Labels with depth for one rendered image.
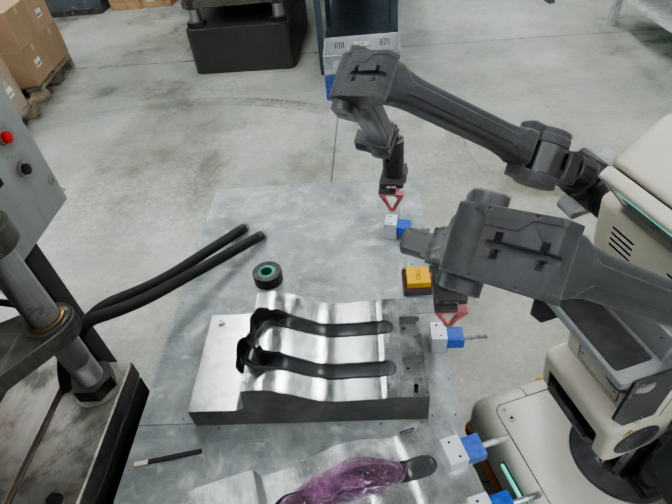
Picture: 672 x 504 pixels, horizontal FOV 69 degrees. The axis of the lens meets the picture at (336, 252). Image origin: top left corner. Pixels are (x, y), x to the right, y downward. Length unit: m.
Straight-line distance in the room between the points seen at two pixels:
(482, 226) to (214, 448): 0.80
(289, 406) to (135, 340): 1.54
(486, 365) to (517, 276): 1.70
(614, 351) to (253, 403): 0.68
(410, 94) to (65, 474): 1.02
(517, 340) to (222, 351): 1.43
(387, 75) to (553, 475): 1.26
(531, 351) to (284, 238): 1.22
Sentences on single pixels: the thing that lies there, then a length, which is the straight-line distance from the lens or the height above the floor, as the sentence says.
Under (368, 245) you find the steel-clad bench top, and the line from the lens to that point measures 1.43.
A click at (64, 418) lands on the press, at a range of 1.33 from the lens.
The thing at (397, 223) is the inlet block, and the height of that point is 0.84.
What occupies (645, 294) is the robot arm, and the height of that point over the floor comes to 1.39.
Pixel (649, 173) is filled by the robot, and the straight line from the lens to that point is 0.84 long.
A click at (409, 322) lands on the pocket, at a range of 1.15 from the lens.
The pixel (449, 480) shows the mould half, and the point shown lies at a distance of 0.99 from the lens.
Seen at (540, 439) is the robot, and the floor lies 0.28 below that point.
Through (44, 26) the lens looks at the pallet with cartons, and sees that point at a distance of 5.64.
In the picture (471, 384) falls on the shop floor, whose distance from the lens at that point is 2.10.
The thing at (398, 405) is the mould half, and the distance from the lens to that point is 1.04.
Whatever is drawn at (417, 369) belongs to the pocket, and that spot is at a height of 0.86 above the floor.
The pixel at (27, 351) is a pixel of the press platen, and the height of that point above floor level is 1.04.
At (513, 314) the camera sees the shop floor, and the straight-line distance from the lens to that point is 2.35.
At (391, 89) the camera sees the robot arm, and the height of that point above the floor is 1.43.
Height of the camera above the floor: 1.77
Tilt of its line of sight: 43 degrees down
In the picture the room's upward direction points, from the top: 7 degrees counter-clockwise
